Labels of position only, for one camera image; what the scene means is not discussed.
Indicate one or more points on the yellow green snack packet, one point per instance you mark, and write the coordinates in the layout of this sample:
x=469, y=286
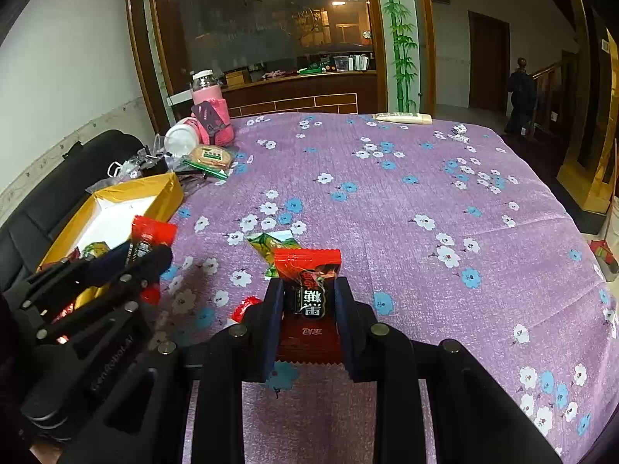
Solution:
x=94, y=250

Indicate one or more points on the gold framed wooden screen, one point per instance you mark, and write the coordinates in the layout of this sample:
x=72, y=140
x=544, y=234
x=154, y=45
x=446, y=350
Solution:
x=590, y=130

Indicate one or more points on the white die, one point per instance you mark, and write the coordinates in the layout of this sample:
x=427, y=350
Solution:
x=462, y=139
x=458, y=129

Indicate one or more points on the red candy packet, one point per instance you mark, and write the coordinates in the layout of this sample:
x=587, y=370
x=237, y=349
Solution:
x=244, y=307

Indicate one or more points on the wooden door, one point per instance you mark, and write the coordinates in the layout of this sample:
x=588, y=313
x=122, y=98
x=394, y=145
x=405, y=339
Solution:
x=488, y=63

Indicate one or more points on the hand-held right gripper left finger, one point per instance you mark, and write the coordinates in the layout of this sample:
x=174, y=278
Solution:
x=271, y=333

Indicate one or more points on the wooden stair railing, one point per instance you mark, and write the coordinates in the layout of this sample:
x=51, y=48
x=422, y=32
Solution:
x=556, y=96

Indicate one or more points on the white tube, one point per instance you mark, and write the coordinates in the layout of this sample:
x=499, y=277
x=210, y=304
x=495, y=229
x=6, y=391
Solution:
x=404, y=117

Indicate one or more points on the black sofa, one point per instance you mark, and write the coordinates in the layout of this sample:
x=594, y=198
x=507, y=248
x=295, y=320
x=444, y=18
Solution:
x=48, y=193

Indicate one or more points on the dark jacket on newel post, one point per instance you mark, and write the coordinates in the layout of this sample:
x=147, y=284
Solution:
x=521, y=94

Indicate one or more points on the white round lid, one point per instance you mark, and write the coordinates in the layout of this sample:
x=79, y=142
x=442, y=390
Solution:
x=180, y=139

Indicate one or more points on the small red snack packet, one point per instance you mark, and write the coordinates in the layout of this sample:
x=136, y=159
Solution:
x=67, y=257

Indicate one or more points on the pink sleeved bottle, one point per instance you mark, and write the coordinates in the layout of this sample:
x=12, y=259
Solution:
x=208, y=92

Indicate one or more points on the yellow cardboard box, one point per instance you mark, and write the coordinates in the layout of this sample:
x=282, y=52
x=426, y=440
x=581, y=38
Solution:
x=159, y=198

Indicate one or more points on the small cardboard box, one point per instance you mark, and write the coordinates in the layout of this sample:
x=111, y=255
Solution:
x=237, y=78

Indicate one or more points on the green tray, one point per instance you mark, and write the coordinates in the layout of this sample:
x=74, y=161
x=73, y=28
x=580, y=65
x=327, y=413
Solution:
x=317, y=69

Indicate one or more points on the red packet with black label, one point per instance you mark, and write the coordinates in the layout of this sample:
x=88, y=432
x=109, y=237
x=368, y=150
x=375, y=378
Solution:
x=307, y=263

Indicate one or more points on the clear plastic containers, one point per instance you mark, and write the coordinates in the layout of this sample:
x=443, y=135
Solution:
x=355, y=63

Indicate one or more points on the bamboo painted pillar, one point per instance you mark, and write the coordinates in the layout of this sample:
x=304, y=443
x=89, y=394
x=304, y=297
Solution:
x=399, y=34

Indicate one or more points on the green biscuit packet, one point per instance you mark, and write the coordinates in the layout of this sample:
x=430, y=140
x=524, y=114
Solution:
x=210, y=157

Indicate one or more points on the black binder clips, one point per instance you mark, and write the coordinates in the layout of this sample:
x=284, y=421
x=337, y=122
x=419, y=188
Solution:
x=145, y=167

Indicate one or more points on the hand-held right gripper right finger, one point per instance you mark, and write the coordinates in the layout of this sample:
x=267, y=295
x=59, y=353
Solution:
x=349, y=333

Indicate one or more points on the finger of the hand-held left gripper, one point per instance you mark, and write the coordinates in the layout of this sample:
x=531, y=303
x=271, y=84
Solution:
x=150, y=266
x=111, y=261

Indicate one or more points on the black hang tag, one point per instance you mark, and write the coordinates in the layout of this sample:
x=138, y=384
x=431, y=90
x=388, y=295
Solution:
x=213, y=117

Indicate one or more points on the purple floral tablecloth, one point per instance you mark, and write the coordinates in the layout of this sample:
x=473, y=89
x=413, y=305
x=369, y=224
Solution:
x=411, y=251

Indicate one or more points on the red striped snack packet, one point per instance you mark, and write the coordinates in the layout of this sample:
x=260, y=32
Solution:
x=154, y=232

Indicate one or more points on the wooden counter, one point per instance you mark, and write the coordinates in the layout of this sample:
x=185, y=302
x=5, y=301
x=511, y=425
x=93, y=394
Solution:
x=300, y=94

